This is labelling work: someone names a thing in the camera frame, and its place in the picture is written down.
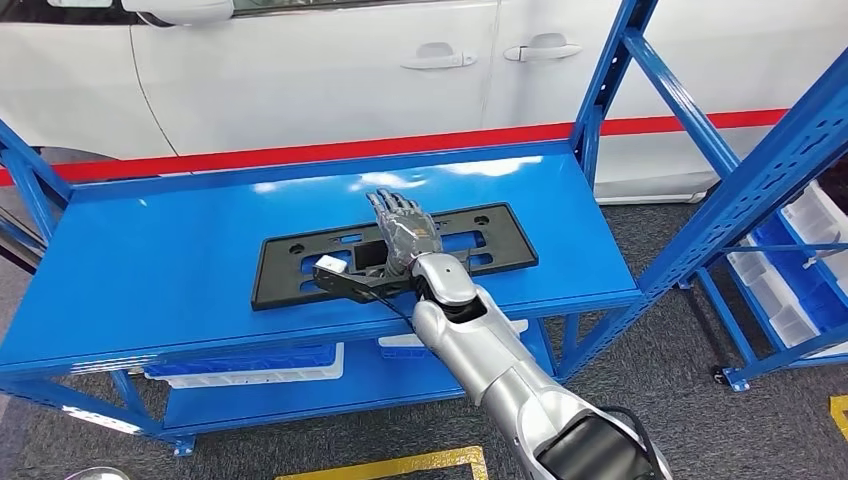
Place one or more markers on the black licence plate frame part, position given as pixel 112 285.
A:
pixel 285 278

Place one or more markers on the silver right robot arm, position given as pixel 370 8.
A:
pixel 503 378

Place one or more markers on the blue steel shelf rack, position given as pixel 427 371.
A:
pixel 166 265

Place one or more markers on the white car with red stripe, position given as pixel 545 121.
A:
pixel 298 79

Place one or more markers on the blue wheeled bin rack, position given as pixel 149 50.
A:
pixel 736 379

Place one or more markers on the white plastic bin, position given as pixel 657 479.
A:
pixel 811 218
pixel 782 311

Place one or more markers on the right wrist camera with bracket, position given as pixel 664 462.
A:
pixel 341 278

